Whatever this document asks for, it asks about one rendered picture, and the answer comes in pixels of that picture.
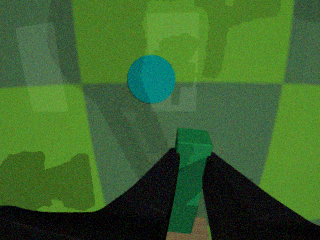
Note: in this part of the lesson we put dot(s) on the dark green rectangular post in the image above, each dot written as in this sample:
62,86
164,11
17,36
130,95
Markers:
194,147

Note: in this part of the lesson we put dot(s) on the cyan circle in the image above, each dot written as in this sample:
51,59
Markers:
151,79

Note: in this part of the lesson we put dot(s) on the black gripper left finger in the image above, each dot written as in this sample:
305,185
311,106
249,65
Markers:
143,212

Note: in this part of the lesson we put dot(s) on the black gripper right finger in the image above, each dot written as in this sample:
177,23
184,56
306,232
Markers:
237,210

